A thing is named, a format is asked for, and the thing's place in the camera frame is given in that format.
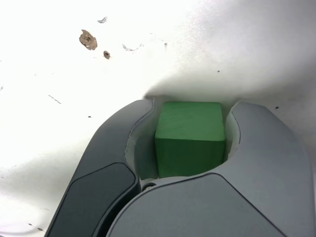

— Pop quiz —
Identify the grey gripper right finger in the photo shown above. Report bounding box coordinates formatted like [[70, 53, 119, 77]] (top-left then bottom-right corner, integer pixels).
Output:
[[106, 100, 316, 237]]

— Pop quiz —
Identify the green cube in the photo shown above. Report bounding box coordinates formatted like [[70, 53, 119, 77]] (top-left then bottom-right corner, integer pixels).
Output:
[[155, 101, 227, 179]]

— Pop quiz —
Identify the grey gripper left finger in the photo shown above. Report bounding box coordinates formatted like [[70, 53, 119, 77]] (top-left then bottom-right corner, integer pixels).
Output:
[[45, 98, 160, 237]]

